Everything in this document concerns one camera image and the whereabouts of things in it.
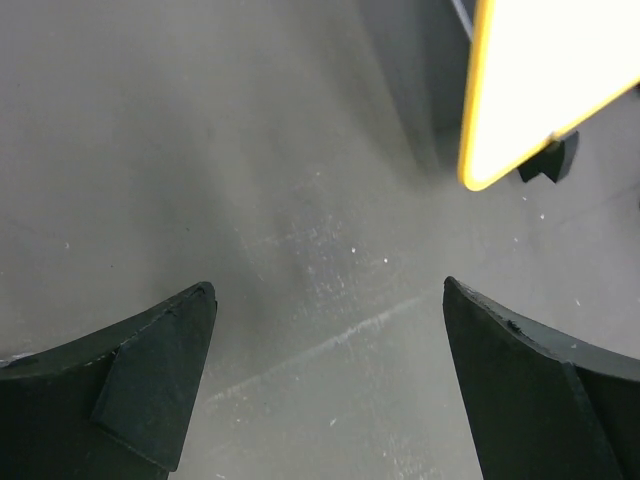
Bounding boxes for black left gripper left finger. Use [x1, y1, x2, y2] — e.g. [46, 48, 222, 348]
[1, 282, 217, 479]

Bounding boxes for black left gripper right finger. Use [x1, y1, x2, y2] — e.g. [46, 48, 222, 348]
[443, 276, 639, 479]

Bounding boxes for yellow-framed whiteboard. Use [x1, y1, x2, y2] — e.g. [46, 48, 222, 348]
[458, 1, 639, 191]

